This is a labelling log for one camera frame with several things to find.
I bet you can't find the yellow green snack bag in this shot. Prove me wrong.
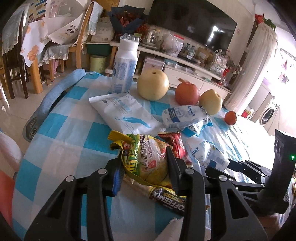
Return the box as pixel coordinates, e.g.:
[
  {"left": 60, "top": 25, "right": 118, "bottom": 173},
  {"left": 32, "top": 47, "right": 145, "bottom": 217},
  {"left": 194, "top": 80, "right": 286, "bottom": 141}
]
[{"left": 108, "top": 131, "right": 171, "bottom": 189}]

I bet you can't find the coffeemix sachet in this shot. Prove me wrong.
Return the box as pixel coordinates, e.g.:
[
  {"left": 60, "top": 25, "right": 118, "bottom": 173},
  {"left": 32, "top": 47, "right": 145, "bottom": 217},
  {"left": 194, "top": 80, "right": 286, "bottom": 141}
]
[{"left": 123, "top": 175, "right": 186, "bottom": 216}]

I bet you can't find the pink plastic bucket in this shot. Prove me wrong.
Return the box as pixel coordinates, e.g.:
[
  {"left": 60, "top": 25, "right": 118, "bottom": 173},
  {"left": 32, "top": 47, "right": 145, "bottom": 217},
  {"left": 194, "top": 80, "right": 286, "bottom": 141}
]
[{"left": 0, "top": 170, "right": 15, "bottom": 227}]

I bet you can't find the white today wrapper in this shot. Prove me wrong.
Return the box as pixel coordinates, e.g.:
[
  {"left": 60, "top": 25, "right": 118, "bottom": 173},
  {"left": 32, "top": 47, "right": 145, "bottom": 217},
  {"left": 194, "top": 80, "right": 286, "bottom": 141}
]
[{"left": 184, "top": 136, "right": 230, "bottom": 171}]

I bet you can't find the washing machine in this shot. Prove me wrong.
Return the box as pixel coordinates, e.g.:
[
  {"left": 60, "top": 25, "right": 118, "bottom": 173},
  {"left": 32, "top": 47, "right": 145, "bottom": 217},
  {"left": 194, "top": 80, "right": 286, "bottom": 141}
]
[{"left": 258, "top": 99, "right": 279, "bottom": 126}]

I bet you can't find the white plastic bag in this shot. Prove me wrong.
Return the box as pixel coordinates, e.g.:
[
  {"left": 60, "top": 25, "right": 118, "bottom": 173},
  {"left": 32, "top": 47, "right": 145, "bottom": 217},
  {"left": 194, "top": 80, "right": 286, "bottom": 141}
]
[{"left": 1, "top": 132, "right": 23, "bottom": 172}]

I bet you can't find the blue checkered tablecloth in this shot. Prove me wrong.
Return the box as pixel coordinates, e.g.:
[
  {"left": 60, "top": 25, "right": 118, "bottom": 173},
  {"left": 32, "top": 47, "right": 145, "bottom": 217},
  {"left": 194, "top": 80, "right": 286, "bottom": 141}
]
[{"left": 11, "top": 71, "right": 273, "bottom": 241}]

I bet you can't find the small orange tangerine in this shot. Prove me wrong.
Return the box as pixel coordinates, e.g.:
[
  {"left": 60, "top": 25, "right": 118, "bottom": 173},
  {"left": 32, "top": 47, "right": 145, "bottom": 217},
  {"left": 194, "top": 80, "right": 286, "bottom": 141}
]
[{"left": 224, "top": 111, "right": 237, "bottom": 126}]

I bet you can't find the red snack wrapper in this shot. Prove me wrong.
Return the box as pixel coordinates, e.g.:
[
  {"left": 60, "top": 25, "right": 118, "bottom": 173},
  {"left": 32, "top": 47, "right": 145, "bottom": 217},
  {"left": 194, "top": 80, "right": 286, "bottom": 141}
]
[{"left": 158, "top": 132, "right": 193, "bottom": 167}]

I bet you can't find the crumpled blue white wrapper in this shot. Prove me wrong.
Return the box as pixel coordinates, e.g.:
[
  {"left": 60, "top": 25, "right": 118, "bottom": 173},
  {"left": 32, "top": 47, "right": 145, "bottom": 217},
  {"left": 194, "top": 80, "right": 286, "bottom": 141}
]
[{"left": 162, "top": 105, "right": 213, "bottom": 136}]

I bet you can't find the small yellow pear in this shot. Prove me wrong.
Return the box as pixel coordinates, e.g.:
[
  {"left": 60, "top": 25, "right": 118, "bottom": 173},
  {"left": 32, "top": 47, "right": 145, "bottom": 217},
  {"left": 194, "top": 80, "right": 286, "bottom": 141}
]
[{"left": 199, "top": 89, "right": 223, "bottom": 115}]

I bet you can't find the white blue snack bag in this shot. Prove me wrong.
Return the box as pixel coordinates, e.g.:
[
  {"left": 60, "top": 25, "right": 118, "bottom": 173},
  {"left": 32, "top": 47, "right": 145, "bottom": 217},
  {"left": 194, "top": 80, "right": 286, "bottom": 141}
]
[{"left": 89, "top": 93, "right": 165, "bottom": 137}]

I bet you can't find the red apple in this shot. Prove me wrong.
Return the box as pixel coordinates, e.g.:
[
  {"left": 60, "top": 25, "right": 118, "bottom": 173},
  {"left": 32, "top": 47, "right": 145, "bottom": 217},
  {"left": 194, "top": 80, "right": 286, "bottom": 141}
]
[{"left": 175, "top": 81, "right": 200, "bottom": 105}]

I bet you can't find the white curtain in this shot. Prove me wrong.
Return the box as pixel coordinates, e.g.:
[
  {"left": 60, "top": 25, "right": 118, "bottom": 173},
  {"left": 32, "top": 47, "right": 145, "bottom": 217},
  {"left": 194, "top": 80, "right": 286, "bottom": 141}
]
[{"left": 224, "top": 23, "right": 277, "bottom": 115}]

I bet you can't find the white tv cabinet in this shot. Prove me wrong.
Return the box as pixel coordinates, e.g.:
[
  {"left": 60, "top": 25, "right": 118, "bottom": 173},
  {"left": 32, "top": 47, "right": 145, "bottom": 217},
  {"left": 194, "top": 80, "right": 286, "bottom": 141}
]
[{"left": 105, "top": 40, "right": 232, "bottom": 95}]

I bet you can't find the white blue bottle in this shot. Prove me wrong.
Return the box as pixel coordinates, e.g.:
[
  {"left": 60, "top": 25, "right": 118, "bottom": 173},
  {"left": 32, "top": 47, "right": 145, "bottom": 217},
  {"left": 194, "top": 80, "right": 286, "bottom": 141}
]
[{"left": 110, "top": 39, "right": 138, "bottom": 93}]

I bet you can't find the large yellow pear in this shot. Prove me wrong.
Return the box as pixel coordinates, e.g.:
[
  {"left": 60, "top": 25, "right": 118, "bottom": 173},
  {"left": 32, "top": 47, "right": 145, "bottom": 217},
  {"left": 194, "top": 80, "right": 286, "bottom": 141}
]
[{"left": 137, "top": 68, "right": 170, "bottom": 101}]

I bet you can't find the green waste bin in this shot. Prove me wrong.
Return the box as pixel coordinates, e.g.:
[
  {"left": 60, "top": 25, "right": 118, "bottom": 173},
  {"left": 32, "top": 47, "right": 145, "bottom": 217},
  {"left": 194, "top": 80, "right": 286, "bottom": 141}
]
[{"left": 90, "top": 55, "right": 107, "bottom": 73}]

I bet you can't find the dark wooden chair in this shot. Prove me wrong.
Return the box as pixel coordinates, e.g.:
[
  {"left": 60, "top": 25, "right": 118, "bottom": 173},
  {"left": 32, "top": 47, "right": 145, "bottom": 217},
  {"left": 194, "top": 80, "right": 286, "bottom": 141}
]
[{"left": 1, "top": 8, "right": 29, "bottom": 99}]

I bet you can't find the wooden dining chair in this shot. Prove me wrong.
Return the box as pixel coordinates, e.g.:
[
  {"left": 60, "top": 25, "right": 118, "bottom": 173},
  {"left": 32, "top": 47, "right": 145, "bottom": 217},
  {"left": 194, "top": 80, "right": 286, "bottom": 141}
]
[{"left": 58, "top": 1, "right": 104, "bottom": 69}]

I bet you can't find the black flat television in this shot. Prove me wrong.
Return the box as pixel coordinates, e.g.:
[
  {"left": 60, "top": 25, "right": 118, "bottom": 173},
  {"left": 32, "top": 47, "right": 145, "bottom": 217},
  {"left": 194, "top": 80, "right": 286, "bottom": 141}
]
[{"left": 147, "top": 0, "right": 237, "bottom": 51}]

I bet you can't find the wooden dining table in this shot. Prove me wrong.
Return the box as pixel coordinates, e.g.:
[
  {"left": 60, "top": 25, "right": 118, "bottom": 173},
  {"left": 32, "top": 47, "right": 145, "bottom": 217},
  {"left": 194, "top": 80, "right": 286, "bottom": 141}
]
[{"left": 21, "top": 17, "right": 60, "bottom": 94}]

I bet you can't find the dark flower bouquet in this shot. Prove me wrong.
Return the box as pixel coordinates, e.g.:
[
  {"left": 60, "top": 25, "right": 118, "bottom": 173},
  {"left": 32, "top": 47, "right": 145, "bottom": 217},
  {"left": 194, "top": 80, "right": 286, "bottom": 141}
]
[{"left": 107, "top": 4, "right": 149, "bottom": 36}]

